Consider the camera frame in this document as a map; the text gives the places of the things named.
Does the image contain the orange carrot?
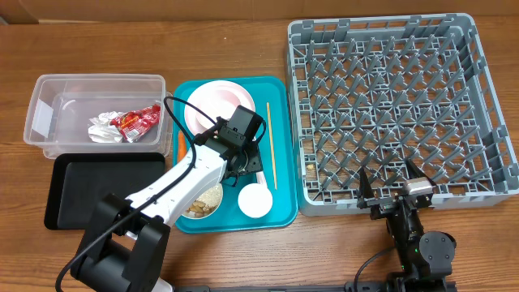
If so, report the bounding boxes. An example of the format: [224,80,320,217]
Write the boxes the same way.
[177,131,187,162]

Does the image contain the grey dishwasher rack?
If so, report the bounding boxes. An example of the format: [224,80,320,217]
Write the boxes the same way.
[286,13,518,216]

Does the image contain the red snack wrapper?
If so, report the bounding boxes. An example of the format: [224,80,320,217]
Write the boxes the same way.
[110,104,161,143]

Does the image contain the teal plastic tray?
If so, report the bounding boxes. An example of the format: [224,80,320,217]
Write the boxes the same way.
[176,76,298,234]

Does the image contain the black plastic tray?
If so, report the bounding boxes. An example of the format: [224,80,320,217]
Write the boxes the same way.
[44,152,165,230]

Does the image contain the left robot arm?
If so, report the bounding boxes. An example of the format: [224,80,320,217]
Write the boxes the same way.
[62,127,263,291]

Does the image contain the wooden chopstick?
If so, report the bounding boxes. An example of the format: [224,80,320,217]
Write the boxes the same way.
[266,102,277,190]

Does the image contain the large white tissue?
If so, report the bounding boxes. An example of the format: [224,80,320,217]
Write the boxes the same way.
[88,111,122,143]

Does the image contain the white bowl with nuts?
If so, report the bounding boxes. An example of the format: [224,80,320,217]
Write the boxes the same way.
[183,183,223,219]

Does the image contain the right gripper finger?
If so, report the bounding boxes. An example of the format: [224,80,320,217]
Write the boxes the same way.
[357,168,375,201]
[405,159,428,179]

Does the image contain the white plastic fork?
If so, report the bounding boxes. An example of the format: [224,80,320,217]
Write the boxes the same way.
[255,171,268,187]

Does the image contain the pink white plate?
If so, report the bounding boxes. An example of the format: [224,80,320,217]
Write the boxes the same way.
[184,80,255,135]

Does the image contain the small white round cup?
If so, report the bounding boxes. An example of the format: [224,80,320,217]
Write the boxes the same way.
[238,183,273,218]

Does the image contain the clear plastic bin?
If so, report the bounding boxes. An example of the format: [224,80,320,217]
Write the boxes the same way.
[24,74,172,159]

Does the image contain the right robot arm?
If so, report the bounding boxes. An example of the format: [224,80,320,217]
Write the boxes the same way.
[347,160,457,292]

